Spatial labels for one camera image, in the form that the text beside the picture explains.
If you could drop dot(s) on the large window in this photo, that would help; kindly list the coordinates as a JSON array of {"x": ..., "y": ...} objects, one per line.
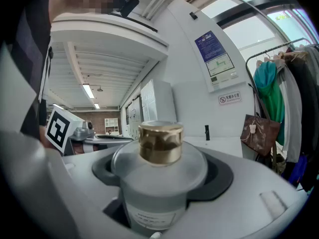
[{"x": 254, "y": 29}]

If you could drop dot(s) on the tall white cabinet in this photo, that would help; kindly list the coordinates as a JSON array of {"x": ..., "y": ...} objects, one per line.
[{"x": 159, "y": 101}]

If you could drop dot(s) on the white lockers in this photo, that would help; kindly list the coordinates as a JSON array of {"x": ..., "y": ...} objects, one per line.
[{"x": 133, "y": 118}]

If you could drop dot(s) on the black faucet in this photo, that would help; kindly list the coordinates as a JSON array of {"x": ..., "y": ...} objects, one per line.
[{"x": 207, "y": 132}]

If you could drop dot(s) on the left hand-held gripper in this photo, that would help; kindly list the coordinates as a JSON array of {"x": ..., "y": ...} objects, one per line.
[{"x": 67, "y": 118}]

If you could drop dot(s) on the blue white notice board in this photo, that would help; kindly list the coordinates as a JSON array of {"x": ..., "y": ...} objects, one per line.
[{"x": 214, "y": 53}]

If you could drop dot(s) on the grey white garment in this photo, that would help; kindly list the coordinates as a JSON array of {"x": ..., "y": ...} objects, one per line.
[{"x": 291, "y": 113}]

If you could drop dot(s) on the white sink basin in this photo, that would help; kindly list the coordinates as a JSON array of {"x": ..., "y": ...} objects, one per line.
[{"x": 224, "y": 146}]

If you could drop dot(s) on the black head-mounted camera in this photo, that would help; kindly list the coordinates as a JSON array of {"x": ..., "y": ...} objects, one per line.
[{"x": 129, "y": 5}]

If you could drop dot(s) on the black wall sensor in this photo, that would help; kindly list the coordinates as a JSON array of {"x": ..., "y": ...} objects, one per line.
[{"x": 193, "y": 15}]

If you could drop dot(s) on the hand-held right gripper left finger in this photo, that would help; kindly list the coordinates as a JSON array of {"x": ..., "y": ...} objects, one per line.
[{"x": 49, "y": 188}]

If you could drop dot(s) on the long ceiling light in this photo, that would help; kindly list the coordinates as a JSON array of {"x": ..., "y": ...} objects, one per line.
[
  {"x": 88, "y": 91},
  {"x": 96, "y": 105}
]

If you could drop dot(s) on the black garment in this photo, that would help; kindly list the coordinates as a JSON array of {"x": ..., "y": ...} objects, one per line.
[{"x": 309, "y": 123}]

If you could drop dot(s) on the teal garment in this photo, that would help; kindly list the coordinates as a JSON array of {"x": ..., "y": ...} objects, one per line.
[{"x": 265, "y": 73}]

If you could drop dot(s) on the black metal clothes rack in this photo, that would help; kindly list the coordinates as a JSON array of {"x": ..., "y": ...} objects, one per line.
[{"x": 247, "y": 68}]

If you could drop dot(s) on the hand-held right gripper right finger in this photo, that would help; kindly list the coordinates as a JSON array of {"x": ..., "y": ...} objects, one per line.
[{"x": 236, "y": 208}]

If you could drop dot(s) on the white bag charm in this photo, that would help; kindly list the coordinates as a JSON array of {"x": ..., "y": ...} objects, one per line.
[{"x": 253, "y": 129}]

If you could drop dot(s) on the brown leather bag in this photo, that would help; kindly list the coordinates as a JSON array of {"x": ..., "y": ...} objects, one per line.
[{"x": 260, "y": 136}]

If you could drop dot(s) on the white open shelf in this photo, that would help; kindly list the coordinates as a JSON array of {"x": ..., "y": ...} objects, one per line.
[{"x": 111, "y": 126}]

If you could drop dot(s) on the green garment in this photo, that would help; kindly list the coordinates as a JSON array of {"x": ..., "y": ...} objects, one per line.
[{"x": 272, "y": 108}]

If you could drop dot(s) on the white no-smoking wall sign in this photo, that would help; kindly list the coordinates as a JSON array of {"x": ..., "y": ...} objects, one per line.
[{"x": 229, "y": 98}]

